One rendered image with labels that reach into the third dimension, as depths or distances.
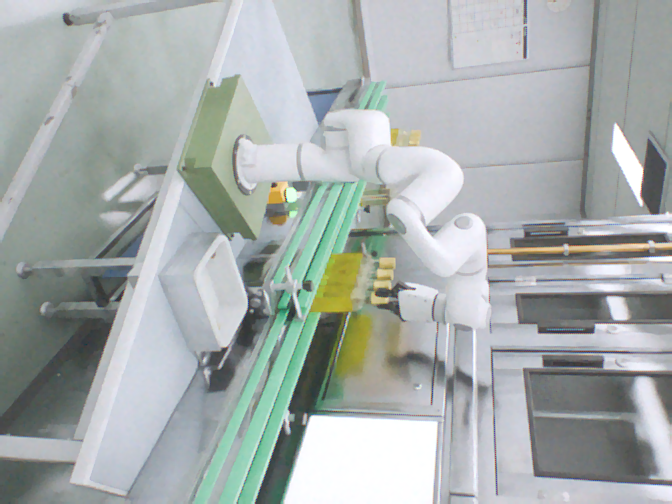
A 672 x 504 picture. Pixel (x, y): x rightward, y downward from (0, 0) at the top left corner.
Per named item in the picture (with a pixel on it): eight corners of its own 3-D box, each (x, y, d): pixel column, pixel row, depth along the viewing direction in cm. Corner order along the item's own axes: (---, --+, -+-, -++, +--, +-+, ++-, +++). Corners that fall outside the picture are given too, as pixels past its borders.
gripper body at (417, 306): (446, 314, 149) (408, 307, 154) (444, 284, 143) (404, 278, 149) (438, 332, 143) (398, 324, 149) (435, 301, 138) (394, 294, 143)
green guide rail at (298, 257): (271, 286, 143) (300, 286, 141) (270, 283, 142) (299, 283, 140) (371, 84, 284) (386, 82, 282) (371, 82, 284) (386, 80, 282)
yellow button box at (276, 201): (264, 211, 174) (286, 210, 172) (258, 190, 171) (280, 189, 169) (270, 201, 180) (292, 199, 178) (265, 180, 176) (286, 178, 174)
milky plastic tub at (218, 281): (191, 352, 128) (225, 352, 126) (158, 274, 116) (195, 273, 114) (219, 305, 142) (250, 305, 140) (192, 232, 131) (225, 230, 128)
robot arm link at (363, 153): (375, 189, 117) (369, 111, 112) (322, 177, 137) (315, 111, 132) (410, 182, 121) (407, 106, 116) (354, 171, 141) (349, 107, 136)
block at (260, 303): (247, 317, 144) (272, 317, 143) (237, 289, 139) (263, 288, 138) (251, 309, 147) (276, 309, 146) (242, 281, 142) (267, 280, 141)
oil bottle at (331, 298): (290, 313, 158) (363, 313, 152) (286, 297, 155) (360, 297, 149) (295, 301, 162) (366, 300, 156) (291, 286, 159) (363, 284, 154)
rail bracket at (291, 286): (273, 323, 144) (319, 323, 140) (258, 270, 135) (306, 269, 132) (277, 315, 146) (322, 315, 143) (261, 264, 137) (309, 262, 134)
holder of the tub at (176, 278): (196, 367, 131) (226, 368, 129) (157, 274, 117) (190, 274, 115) (223, 321, 145) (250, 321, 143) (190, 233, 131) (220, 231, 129)
